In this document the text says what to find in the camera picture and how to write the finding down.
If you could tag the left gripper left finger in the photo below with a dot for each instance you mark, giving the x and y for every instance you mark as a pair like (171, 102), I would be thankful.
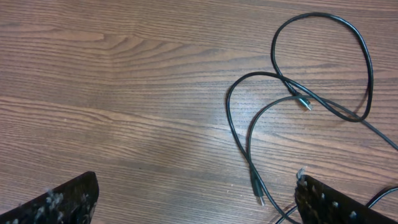
(73, 202)

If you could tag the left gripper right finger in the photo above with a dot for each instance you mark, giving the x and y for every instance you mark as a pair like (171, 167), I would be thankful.
(319, 203)

